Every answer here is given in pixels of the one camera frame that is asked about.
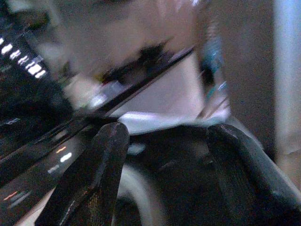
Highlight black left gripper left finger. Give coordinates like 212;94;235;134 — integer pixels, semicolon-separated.
35;121;130;226

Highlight dark garment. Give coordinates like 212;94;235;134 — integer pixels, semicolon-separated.
112;124;283;226

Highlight teal and white bag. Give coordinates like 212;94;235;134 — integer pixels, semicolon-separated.
199;21;230;99

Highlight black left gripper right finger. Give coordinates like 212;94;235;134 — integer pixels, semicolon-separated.
208;123;301;226

